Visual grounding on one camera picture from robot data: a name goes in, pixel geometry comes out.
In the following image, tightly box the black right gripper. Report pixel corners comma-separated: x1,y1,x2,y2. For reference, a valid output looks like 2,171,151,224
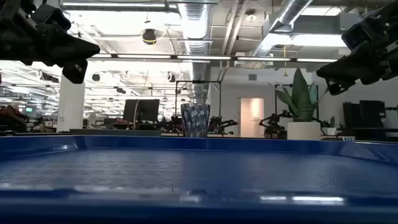
316,0,398,96

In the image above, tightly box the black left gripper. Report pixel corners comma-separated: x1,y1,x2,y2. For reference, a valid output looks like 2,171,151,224
0,0,101,85

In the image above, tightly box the blue faceted plastic cup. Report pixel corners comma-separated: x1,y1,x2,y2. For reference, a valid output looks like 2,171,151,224
180,103,211,138

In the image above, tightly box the blue plastic tray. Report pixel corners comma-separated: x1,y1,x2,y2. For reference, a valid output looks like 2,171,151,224
0,134,398,224

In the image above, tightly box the white pillar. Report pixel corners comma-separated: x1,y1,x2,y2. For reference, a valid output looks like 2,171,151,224
56,61,88,133

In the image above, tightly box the dark cabinet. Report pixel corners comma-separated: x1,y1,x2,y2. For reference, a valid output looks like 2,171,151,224
342,100,387,141

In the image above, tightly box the green snake plant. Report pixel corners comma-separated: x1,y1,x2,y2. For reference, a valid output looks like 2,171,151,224
269,67,329,123

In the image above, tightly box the small potted plant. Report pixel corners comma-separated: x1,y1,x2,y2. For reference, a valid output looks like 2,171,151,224
323,116,339,136

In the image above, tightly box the white planter pot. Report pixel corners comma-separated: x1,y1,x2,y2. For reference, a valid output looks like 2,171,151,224
286,121,322,141

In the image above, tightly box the black computer monitor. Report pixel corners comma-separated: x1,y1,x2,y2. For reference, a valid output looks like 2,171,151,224
123,98,160,123

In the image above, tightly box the person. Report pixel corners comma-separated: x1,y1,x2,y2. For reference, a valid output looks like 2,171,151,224
0,103,28,133

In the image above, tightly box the pale door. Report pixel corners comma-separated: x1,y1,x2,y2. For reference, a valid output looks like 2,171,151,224
239,97,265,138

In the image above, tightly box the long ceiling light strip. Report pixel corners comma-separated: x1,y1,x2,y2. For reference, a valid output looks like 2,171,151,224
88,53,339,63

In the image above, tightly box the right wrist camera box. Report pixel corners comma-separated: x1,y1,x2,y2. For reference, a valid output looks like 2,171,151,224
341,23,374,50

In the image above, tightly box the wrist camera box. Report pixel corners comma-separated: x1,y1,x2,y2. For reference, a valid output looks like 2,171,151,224
341,23,374,50
30,3,72,32

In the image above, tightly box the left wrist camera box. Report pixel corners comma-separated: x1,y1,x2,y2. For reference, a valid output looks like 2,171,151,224
30,3,72,32

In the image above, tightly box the black ceiling camera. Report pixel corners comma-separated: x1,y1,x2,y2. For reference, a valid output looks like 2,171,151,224
142,28,157,45

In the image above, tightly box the silver ceiling duct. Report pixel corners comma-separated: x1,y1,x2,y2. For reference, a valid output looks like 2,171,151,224
177,2,213,104
248,0,313,68

